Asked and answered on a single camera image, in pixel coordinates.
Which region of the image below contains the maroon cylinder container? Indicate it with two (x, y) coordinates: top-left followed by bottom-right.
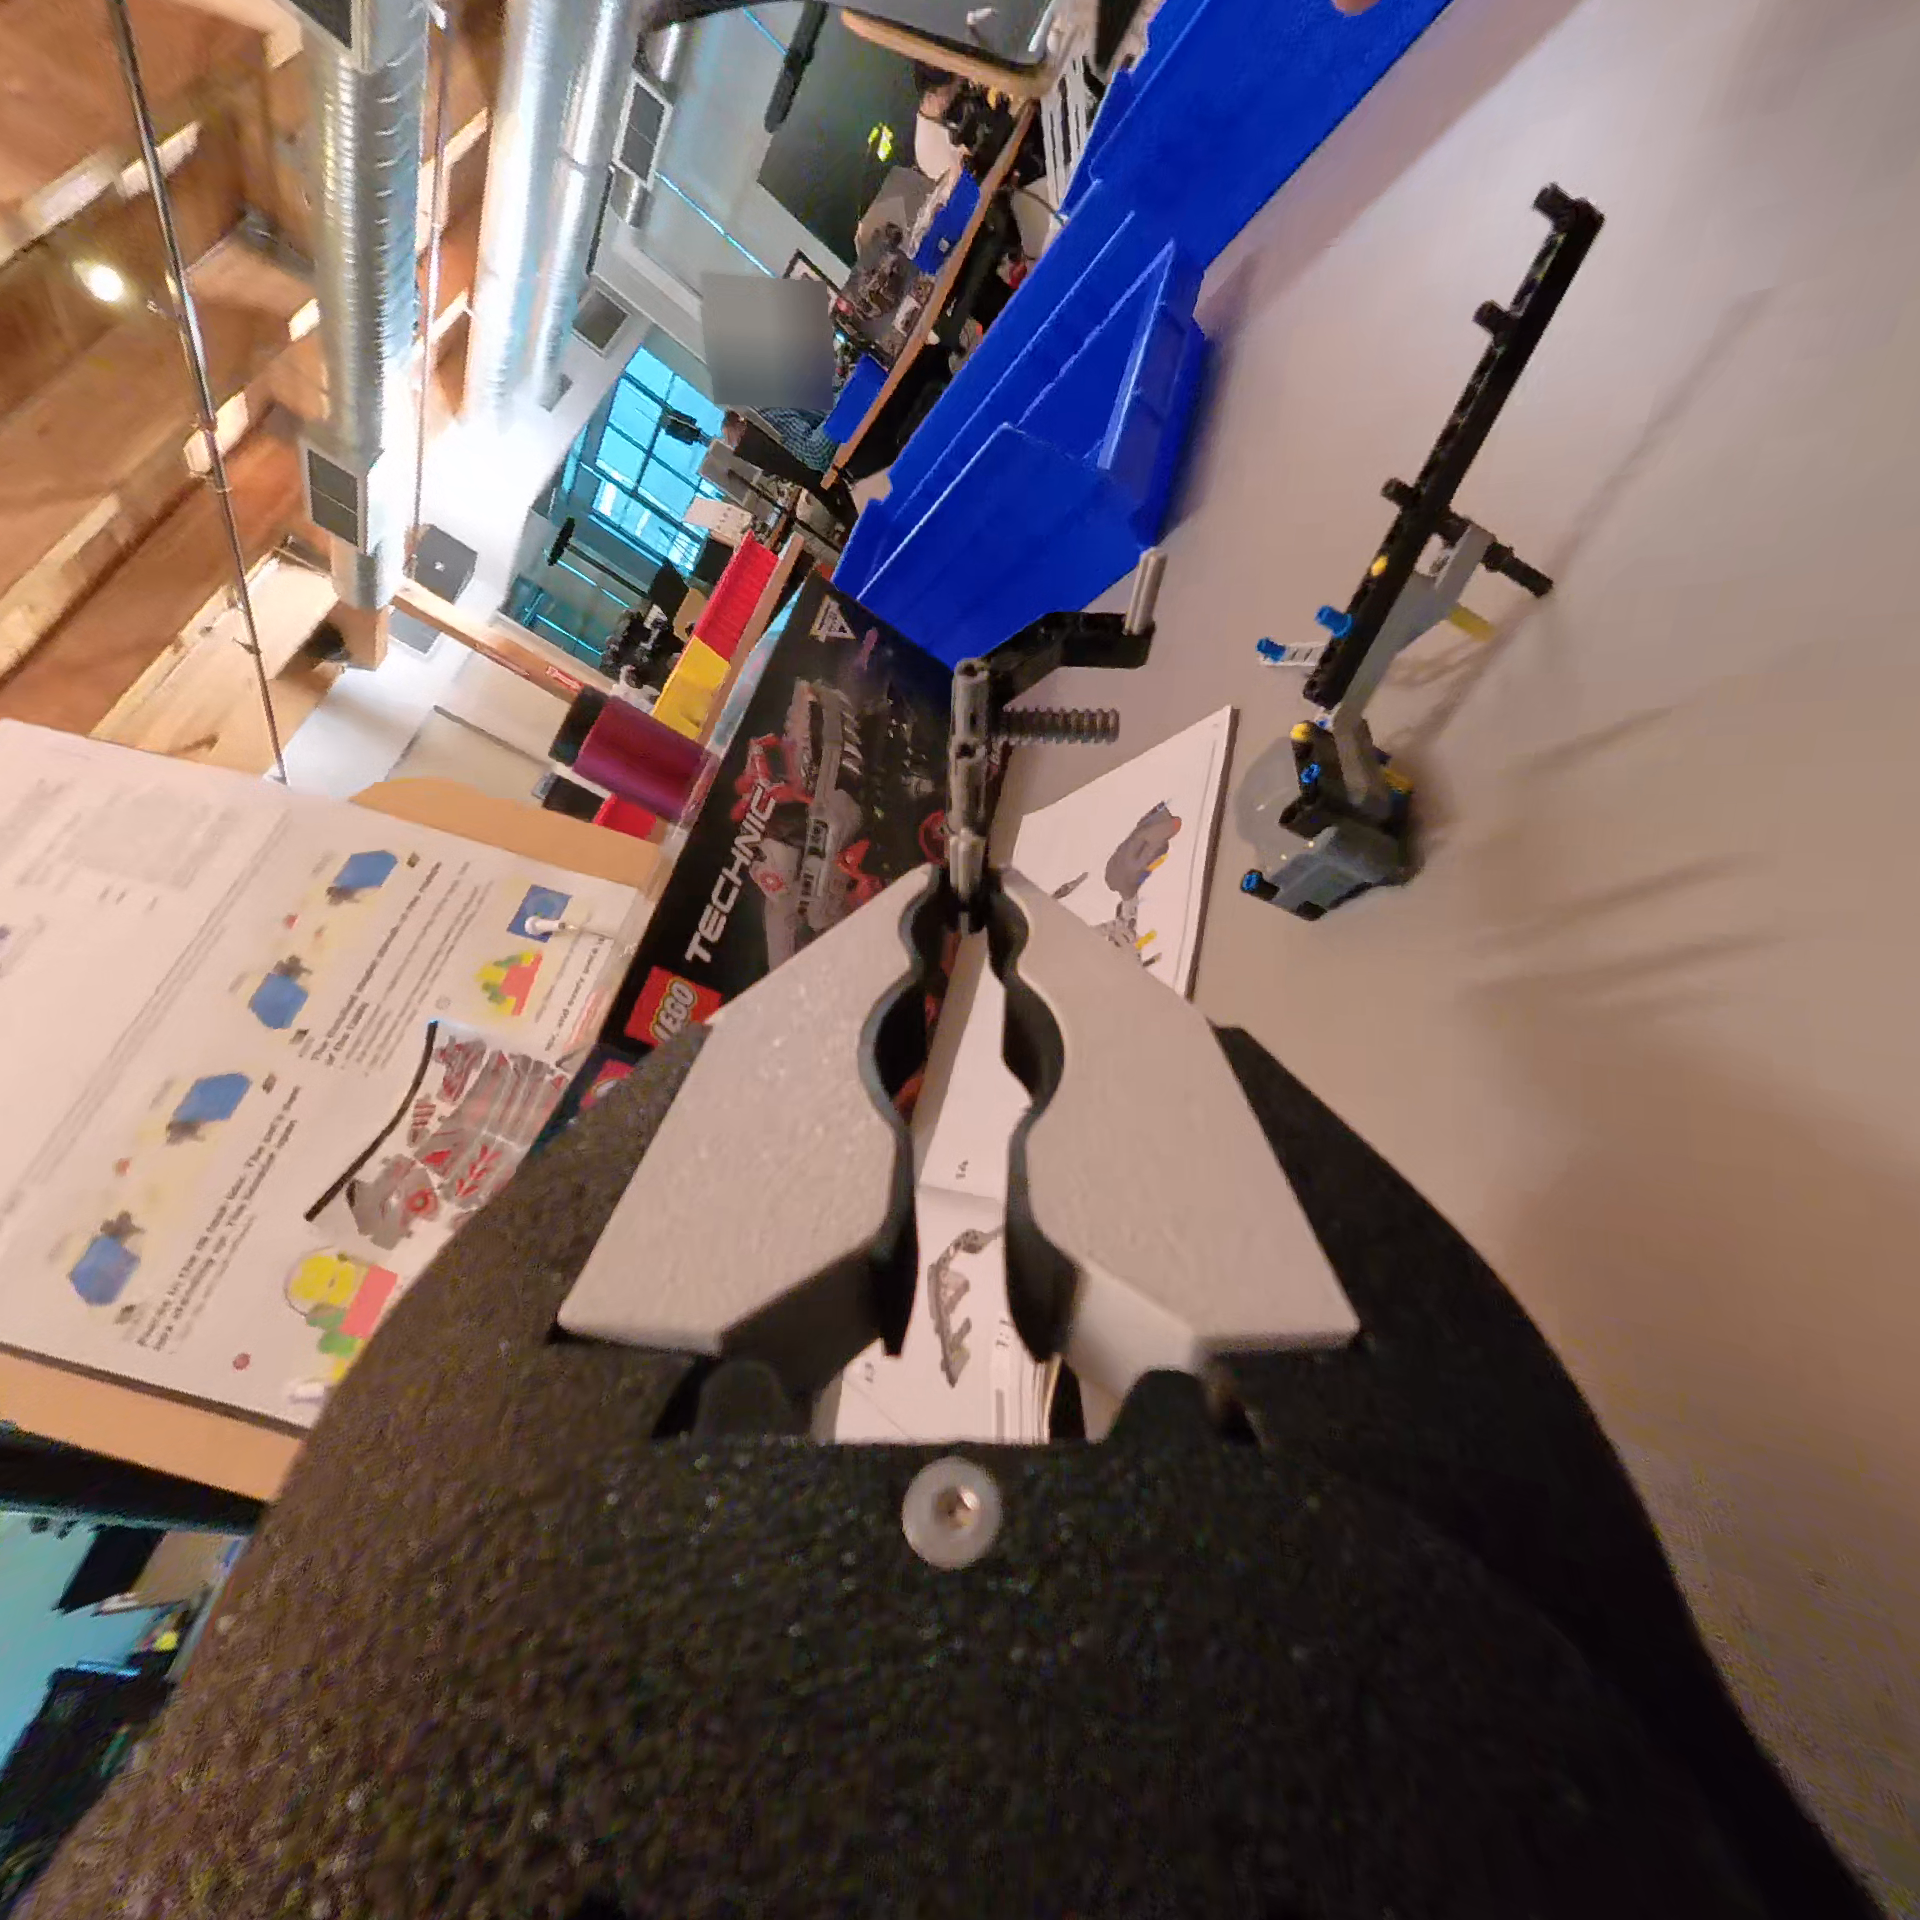
(546, 688), (719, 829)

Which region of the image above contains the printed sheet with coloured pictures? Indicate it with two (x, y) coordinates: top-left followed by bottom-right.
(0, 720), (648, 1427)

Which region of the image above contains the white instruction booklet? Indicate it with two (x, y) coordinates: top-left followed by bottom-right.
(832, 704), (1240, 1444)

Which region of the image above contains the large window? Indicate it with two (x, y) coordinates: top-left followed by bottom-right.
(510, 343), (781, 647)

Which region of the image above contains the small black beam with pins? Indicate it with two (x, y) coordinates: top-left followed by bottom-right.
(937, 547), (1167, 917)

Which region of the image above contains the thin metal rod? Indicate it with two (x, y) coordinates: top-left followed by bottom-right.
(105, 0), (289, 784)

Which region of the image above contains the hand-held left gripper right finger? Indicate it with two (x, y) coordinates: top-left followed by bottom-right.
(977, 871), (1363, 1400)

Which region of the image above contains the yellow storage bin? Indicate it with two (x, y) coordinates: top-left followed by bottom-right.
(648, 642), (746, 740)

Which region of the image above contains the grey desk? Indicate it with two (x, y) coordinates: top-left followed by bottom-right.
(959, 0), (1920, 1920)

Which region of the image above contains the silver ventilation duct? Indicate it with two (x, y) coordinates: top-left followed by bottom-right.
(296, 0), (440, 620)
(478, 0), (648, 430)

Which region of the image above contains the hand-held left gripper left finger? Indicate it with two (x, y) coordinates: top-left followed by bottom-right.
(555, 867), (944, 1364)

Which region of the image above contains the black toy set box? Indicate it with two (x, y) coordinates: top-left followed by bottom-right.
(607, 575), (1021, 1087)

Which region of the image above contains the grey black toy brick assembly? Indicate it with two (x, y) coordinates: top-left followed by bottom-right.
(1237, 183), (1607, 922)

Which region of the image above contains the red storage bin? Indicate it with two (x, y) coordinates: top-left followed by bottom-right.
(691, 533), (783, 663)

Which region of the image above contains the black monitor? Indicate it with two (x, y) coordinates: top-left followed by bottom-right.
(753, 36), (962, 279)

